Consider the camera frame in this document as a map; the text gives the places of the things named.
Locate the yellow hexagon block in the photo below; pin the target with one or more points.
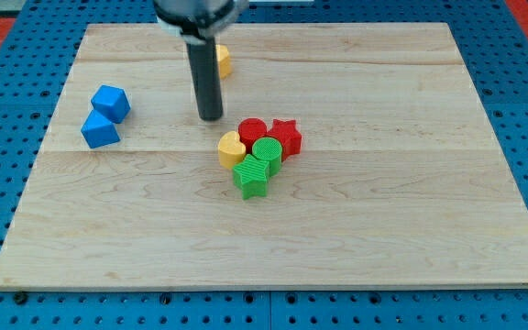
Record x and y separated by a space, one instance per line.
225 67

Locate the blue triangular block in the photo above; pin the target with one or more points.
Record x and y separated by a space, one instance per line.
99 131

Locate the green cylinder block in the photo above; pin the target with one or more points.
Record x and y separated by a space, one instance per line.
270 150

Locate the red cylinder block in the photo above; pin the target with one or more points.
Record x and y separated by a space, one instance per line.
250 130

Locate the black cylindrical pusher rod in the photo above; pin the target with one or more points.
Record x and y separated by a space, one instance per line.
206 80

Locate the wooden board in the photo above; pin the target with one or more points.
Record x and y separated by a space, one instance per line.
400 183

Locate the blue cube block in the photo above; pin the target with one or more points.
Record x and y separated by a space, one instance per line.
112 103

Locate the green star block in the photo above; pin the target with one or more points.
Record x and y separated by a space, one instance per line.
251 177

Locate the red star block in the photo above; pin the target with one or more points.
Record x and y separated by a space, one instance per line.
290 138

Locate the yellow heart block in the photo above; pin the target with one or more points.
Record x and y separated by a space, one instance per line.
231 150

